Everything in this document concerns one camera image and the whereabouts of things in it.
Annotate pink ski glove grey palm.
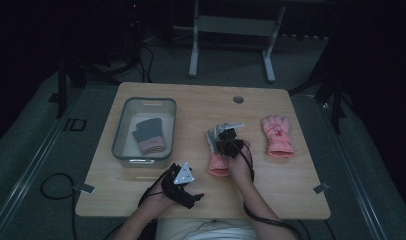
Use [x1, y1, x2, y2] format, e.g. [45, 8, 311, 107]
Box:
[205, 129, 233, 178]

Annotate black background cables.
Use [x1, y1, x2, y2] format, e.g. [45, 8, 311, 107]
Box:
[136, 42, 156, 84]

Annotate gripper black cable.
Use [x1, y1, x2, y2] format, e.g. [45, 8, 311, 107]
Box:
[102, 169, 174, 240]
[239, 139, 304, 240]

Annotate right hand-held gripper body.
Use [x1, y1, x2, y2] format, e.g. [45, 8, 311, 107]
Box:
[214, 122, 246, 159]

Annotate black floor cable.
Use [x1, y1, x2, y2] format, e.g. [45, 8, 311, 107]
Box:
[39, 172, 79, 240]

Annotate person's left hand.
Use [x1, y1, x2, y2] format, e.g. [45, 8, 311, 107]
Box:
[136, 186, 179, 218]

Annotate white desk frame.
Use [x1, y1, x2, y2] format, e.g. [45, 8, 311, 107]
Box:
[172, 0, 287, 84]

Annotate person's right hand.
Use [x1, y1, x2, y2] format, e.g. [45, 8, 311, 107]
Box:
[225, 142, 256, 184]

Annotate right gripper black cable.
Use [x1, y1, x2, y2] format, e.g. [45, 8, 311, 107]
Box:
[239, 139, 304, 240]

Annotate metal floor rail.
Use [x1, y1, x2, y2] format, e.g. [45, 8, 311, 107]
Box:
[0, 89, 86, 240]
[319, 99, 389, 240]

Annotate black metal stand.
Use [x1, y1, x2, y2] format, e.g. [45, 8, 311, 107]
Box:
[288, 59, 349, 135]
[49, 0, 143, 120]

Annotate black rectangular floor bracket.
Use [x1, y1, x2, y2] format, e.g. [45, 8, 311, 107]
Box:
[63, 117, 88, 132]

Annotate grey plastic storage bin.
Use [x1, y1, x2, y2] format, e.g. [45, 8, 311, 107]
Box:
[111, 96, 177, 169]

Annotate grey tape piece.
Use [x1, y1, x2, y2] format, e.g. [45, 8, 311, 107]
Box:
[72, 182, 96, 195]
[312, 182, 331, 195]

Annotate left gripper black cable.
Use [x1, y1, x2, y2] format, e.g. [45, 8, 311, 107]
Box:
[102, 169, 174, 240]

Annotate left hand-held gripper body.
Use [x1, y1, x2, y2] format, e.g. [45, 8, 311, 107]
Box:
[160, 162, 196, 210]

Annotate person's light clothing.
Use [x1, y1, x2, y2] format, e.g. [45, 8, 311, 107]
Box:
[155, 218, 259, 240]

